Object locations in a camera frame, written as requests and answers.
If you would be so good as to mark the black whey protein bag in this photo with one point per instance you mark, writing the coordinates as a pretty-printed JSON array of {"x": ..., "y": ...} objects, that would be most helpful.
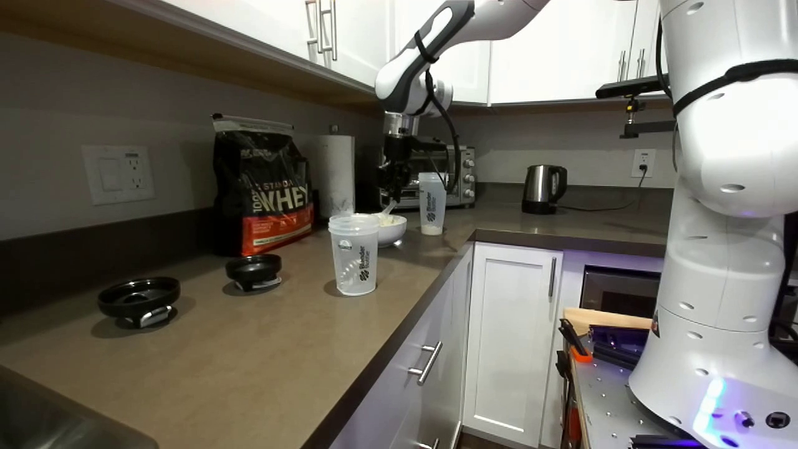
[{"x": 262, "y": 184}]

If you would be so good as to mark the white bowl with powder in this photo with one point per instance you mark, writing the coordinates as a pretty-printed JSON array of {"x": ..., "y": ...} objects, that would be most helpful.
[{"x": 390, "y": 227}]

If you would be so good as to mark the clear shaker cup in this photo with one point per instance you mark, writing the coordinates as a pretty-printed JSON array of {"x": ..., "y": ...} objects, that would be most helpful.
[
  {"x": 432, "y": 203},
  {"x": 355, "y": 243}
]

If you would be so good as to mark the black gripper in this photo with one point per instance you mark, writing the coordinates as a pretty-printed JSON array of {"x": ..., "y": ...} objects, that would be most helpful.
[{"x": 404, "y": 157}]

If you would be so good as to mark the steel electric kettle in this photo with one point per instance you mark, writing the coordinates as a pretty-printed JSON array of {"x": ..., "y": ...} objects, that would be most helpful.
[{"x": 543, "y": 187}]

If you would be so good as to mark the black camera on stand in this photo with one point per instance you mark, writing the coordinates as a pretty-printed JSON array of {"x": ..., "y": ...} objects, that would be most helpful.
[{"x": 628, "y": 89}]

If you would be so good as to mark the white wall outlet plate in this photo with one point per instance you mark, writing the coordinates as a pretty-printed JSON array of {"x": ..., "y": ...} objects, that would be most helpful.
[{"x": 118, "y": 172}]

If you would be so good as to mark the steel kitchen sink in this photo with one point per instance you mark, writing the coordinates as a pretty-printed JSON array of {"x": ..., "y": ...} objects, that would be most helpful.
[{"x": 38, "y": 417}]

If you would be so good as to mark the black shaker lid near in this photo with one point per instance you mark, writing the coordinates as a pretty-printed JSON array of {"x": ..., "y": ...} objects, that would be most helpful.
[{"x": 254, "y": 273}]

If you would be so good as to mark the clear shaker cup left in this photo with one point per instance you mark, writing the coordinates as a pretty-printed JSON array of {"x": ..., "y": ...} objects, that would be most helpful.
[{"x": 355, "y": 243}]

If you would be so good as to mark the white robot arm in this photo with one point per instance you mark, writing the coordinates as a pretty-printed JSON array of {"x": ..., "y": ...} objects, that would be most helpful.
[{"x": 732, "y": 69}]

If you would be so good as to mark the black shaker lid far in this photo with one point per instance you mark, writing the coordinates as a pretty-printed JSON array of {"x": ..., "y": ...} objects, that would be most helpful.
[{"x": 141, "y": 301}]

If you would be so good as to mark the black shaker lid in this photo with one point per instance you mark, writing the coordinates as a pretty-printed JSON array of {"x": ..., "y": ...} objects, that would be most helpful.
[
  {"x": 141, "y": 301},
  {"x": 254, "y": 273}
]

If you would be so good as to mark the silver toaster oven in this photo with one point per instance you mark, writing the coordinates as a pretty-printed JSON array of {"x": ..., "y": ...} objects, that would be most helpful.
[{"x": 451, "y": 165}]

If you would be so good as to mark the white paper towel roll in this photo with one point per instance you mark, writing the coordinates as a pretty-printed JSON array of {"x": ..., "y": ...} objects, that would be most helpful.
[{"x": 336, "y": 172}]

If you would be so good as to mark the clear shaker cup right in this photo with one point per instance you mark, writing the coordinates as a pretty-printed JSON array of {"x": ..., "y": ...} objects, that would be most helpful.
[{"x": 432, "y": 203}]

